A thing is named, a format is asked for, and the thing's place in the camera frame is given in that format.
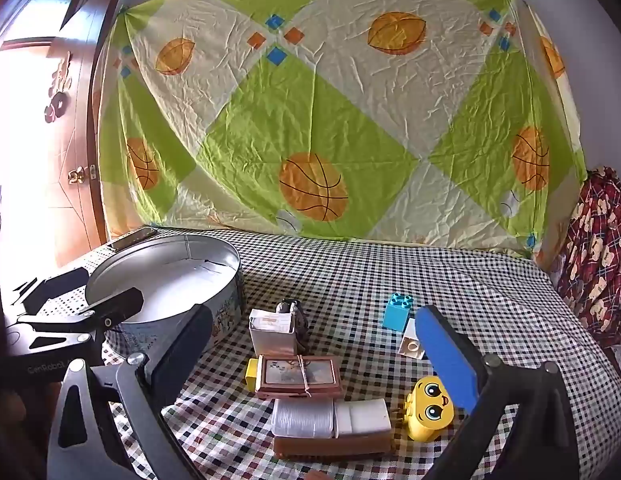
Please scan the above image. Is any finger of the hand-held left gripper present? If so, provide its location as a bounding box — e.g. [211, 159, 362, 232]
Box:
[16, 287, 145, 348]
[10, 266, 91, 313]

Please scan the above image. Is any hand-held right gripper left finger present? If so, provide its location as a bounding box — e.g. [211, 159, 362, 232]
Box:
[47, 304, 214, 480]

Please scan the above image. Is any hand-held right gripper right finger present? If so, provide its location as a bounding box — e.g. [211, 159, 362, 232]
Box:
[415, 304, 581, 480]

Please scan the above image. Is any white toy brick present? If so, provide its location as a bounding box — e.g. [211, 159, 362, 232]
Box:
[398, 317, 431, 360]

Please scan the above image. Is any yellow face toy brick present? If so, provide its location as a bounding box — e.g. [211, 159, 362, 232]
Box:
[403, 375, 456, 442]

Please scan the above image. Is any round metal tin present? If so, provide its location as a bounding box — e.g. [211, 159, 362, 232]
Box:
[84, 234, 245, 361]

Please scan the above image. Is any blue toy brick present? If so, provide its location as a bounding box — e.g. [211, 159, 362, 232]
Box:
[382, 292, 416, 333]

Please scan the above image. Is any white toy box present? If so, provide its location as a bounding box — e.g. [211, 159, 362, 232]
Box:
[248, 308, 297, 357]

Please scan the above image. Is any brown toy bed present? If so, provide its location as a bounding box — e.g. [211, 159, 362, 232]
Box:
[270, 397, 394, 458]

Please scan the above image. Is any black smartphone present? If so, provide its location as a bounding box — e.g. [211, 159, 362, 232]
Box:
[106, 226, 158, 252]

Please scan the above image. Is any checkered tablecloth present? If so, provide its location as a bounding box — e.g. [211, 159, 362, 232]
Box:
[5, 227, 621, 480]

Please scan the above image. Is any grey toy figure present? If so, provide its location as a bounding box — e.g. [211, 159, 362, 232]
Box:
[275, 299, 310, 353]

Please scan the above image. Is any brown wooden door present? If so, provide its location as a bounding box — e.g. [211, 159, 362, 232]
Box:
[0, 0, 131, 268]

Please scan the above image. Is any red patterned cloth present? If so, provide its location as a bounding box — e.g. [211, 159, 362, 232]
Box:
[551, 166, 621, 351]

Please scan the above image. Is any hanging door decoration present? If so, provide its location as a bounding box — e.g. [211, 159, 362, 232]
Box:
[44, 52, 74, 123]

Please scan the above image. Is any green basketball print sheet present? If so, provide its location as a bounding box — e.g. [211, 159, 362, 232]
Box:
[98, 0, 589, 261]

